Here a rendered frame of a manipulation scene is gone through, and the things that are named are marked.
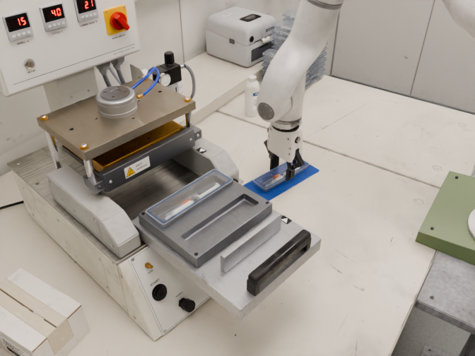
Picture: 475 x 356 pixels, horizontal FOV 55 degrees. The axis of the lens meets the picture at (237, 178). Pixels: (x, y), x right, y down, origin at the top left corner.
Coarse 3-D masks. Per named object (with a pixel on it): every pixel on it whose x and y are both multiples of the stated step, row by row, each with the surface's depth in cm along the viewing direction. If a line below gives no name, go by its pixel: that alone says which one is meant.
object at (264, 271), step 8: (304, 232) 80; (296, 240) 79; (304, 240) 79; (280, 248) 78; (288, 248) 77; (296, 248) 78; (304, 248) 82; (272, 256) 76; (280, 256) 76; (288, 256) 77; (264, 264) 74; (272, 264) 74; (280, 264) 76; (256, 272) 73; (264, 272) 73; (272, 272) 75; (248, 280) 73; (256, 280) 72; (264, 280) 74; (248, 288) 74; (256, 288) 73
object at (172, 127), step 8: (160, 128) 98; (168, 128) 98; (176, 128) 98; (144, 136) 96; (152, 136) 96; (160, 136) 96; (168, 136) 97; (128, 144) 93; (136, 144) 93; (144, 144) 93; (152, 144) 94; (72, 152) 96; (112, 152) 91; (120, 152) 91; (128, 152) 91; (136, 152) 92; (80, 160) 95; (96, 160) 89; (104, 160) 89; (112, 160) 89; (120, 160) 90; (96, 168) 90; (104, 168) 88
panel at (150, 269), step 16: (144, 256) 89; (160, 256) 91; (144, 272) 89; (160, 272) 92; (176, 272) 94; (144, 288) 89; (176, 288) 94; (192, 288) 97; (160, 304) 92; (176, 304) 94; (160, 320) 92; (176, 320) 95
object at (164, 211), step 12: (204, 180) 93; (216, 180) 93; (228, 180) 93; (180, 192) 90; (192, 192) 90; (204, 192) 90; (156, 204) 87; (168, 204) 87; (180, 204) 87; (192, 204) 87; (156, 216) 84; (168, 216) 84
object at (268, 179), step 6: (306, 162) 137; (276, 168) 135; (282, 168) 135; (300, 168) 135; (264, 174) 132; (270, 174) 132; (276, 174) 132; (282, 174) 132; (258, 180) 130; (264, 180) 130; (270, 180) 130; (276, 180) 130; (264, 186) 128
